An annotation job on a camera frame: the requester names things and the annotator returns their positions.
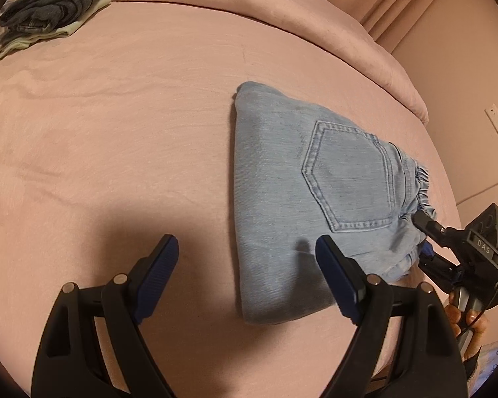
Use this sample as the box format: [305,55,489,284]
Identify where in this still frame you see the person's right hand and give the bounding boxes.
[444,290,491,362]

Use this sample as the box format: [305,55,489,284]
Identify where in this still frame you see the pink bed sheet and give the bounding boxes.
[0,0,462,398]

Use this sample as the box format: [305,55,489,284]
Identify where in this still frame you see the light blue denim pants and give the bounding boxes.
[232,81,441,326]

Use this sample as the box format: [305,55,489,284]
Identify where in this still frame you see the light blue printed object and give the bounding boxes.
[475,339,498,383]

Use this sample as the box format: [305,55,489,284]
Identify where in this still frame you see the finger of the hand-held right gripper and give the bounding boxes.
[413,211,470,254]
[417,241,462,292]

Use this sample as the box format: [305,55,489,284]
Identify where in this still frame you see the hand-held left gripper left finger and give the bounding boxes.
[30,234,180,398]

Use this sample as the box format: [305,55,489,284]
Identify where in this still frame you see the pink curtain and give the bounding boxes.
[321,0,470,55]

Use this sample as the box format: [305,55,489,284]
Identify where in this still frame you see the pink comforter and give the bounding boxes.
[107,0,431,126]

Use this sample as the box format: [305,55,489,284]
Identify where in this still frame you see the folded dark clothes pile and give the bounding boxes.
[0,0,111,61]

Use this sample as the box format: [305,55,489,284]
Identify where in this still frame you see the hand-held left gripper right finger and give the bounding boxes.
[315,235,469,398]

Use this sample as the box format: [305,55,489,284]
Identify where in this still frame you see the power strip cable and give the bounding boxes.
[456,166,498,206]

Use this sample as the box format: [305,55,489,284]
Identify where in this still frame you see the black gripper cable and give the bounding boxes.
[460,277,498,337]

